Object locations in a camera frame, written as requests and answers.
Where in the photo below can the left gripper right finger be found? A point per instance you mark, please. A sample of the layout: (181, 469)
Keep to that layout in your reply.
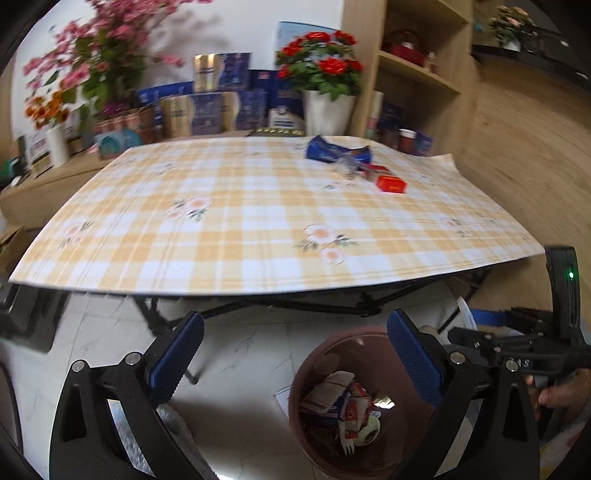
(422, 356)

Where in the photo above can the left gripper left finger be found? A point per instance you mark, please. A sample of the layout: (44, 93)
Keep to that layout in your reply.
(169, 355)

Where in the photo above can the clear plastic wrapper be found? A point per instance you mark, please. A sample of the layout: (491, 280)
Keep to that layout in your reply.
(349, 165)

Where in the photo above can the blue coffee box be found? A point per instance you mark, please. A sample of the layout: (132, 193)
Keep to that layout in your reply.
(319, 149)

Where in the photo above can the pink trash bin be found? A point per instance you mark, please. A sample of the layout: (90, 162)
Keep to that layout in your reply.
(353, 408)

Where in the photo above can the right hand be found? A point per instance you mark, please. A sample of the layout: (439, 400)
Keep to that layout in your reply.
(571, 397)

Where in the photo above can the yellow plaid tablecloth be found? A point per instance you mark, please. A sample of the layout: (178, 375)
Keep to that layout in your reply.
(254, 216)

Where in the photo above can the red cigarette box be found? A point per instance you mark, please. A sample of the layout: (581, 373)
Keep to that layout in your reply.
(384, 179)

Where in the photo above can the small blue box on shelf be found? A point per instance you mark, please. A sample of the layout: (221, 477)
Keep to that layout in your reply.
(423, 144)

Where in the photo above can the teal round object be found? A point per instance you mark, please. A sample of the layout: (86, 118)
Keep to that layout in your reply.
(114, 143)

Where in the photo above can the red cup with lid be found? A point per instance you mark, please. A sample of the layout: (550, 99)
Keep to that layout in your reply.
(406, 141)

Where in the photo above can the stack of paper cups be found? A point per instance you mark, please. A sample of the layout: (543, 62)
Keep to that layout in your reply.
(375, 112)

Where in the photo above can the gold foil tray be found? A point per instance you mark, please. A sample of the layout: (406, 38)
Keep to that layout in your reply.
(276, 132)

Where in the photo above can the blue gold gift box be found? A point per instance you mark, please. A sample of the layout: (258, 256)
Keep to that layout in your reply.
(221, 72)
(243, 110)
(191, 115)

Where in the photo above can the white flower pot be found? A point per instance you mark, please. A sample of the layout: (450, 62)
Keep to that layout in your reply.
(326, 117)

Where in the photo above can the white blue milk box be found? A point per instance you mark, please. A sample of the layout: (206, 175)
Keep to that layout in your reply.
(280, 117)

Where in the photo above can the glass bottle on shelf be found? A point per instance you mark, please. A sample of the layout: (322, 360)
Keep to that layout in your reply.
(431, 62)

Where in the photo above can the wooden shelf unit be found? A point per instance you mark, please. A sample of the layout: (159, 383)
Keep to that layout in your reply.
(437, 102)

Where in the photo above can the pink blossom bouquet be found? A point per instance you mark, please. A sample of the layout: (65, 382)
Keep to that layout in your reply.
(94, 66)

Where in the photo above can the red rose plant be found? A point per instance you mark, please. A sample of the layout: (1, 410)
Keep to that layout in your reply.
(323, 62)

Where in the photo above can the red basket on shelf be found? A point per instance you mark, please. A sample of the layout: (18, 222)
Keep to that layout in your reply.
(405, 44)

